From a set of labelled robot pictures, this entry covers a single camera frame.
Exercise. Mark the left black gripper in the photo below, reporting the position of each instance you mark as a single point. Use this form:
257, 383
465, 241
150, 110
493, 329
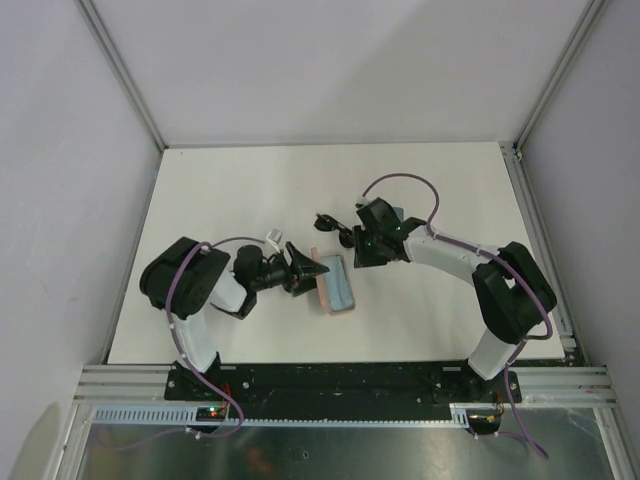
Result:
299, 276

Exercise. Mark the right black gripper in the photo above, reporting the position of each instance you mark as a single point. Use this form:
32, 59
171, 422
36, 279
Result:
362, 259

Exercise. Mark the pink glasses case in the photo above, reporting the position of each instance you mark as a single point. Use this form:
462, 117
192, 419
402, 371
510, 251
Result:
316, 256

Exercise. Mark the blue-grey glasses case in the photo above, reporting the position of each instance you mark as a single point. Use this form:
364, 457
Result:
399, 213

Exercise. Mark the small blue cloth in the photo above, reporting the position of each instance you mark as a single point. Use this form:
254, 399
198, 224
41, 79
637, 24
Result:
338, 292

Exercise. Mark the brown thin-frame glasses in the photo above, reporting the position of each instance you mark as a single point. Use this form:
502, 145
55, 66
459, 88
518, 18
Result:
326, 223

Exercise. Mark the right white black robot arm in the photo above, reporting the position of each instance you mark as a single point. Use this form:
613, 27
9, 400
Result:
514, 296

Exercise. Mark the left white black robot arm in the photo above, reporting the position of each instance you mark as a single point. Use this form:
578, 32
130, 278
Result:
190, 275

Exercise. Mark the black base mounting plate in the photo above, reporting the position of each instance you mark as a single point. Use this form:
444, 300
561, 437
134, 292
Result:
357, 389

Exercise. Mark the small circuit board with leds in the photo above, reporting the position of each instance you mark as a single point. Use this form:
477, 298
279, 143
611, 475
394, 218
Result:
211, 413

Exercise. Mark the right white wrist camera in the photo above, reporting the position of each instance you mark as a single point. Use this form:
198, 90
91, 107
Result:
362, 202

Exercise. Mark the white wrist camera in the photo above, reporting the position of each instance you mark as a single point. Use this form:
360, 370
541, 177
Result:
273, 239
362, 202

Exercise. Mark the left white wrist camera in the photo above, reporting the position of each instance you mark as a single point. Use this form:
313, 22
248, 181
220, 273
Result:
273, 239

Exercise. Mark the white slotted cable duct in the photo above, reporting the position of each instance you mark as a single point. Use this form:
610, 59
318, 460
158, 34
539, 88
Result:
449, 416

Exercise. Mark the left aluminium frame post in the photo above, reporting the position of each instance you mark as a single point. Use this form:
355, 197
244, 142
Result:
116, 62

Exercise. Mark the aluminium frame post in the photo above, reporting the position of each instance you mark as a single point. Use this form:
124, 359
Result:
577, 41
116, 62

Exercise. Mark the right aluminium frame post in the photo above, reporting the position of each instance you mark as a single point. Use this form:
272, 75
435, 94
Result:
577, 41

